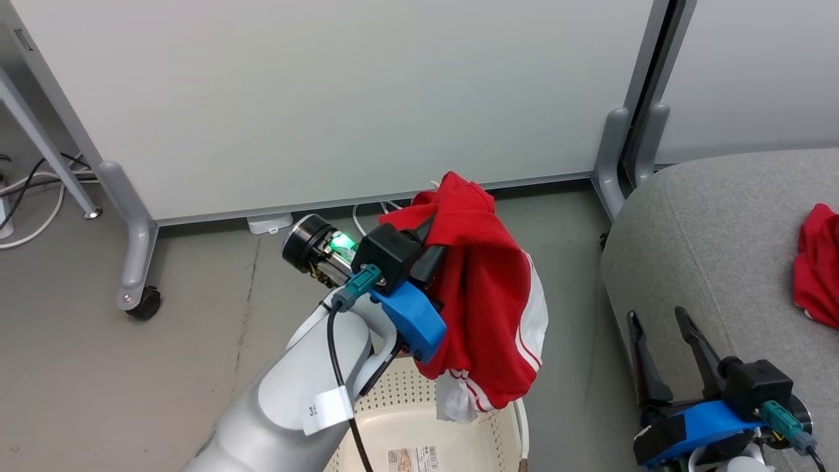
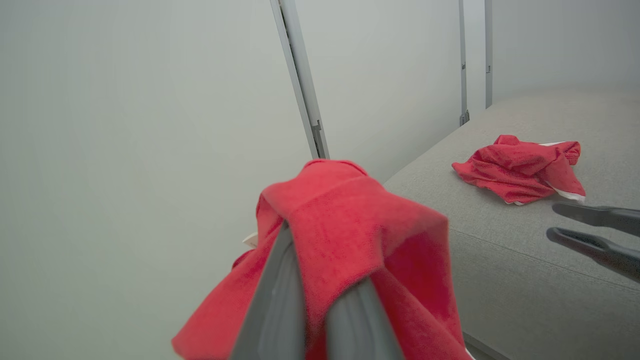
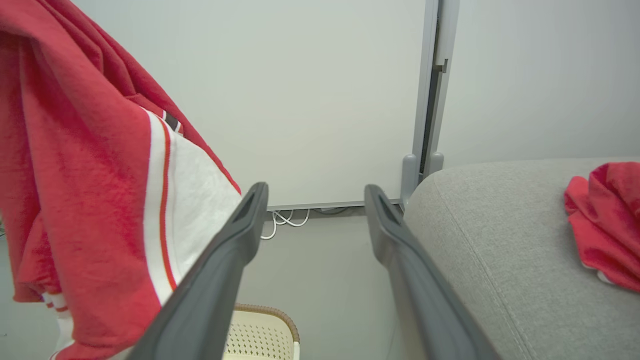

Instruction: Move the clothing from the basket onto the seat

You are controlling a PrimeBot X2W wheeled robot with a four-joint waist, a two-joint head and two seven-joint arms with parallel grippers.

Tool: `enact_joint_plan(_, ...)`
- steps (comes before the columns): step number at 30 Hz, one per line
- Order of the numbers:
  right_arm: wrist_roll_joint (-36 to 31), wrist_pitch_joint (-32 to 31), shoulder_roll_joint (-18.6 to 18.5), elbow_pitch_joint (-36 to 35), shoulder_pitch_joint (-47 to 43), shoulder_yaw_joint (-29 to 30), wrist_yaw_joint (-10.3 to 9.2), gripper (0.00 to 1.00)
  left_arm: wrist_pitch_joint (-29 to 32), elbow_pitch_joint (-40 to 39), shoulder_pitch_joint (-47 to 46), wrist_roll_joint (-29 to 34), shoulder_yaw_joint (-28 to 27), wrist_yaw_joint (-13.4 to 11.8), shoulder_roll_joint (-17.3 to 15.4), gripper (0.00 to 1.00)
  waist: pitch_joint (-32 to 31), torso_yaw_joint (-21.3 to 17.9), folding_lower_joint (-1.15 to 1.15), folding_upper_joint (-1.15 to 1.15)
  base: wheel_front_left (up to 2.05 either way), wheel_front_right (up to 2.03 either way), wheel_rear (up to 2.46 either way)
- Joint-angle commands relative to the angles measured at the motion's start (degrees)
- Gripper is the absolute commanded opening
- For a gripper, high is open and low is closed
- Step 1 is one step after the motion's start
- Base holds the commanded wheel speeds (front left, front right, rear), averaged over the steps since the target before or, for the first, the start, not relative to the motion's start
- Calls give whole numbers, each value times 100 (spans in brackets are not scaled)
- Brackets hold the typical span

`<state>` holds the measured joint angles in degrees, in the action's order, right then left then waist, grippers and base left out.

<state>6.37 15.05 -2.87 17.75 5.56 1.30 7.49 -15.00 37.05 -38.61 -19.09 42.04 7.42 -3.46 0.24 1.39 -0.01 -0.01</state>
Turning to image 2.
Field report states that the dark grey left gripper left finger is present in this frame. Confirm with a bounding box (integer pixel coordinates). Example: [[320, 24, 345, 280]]
[[229, 221, 307, 360]]

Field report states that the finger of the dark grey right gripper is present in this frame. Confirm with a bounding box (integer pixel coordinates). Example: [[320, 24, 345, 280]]
[[552, 201, 640, 237], [546, 227, 640, 284]]

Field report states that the white partition panel grey frame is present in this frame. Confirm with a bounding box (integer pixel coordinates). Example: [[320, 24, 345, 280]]
[[295, 0, 471, 184], [0, 0, 331, 360], [484, 0, 640, 109]]

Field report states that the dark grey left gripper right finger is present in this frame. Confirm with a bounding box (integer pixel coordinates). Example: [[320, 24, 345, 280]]
[[325, 276, 404, 360]]

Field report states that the red garment with white trim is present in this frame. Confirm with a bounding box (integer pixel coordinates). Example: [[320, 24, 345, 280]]
[[451, 134, 587, 206]]

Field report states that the grey fabric sofa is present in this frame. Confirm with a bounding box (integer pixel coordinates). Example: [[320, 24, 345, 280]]
[[382, 90, 640, 360]]

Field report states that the plain red garment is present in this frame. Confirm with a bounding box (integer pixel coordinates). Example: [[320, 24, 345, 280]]
[[171, 159, 476, 360]]

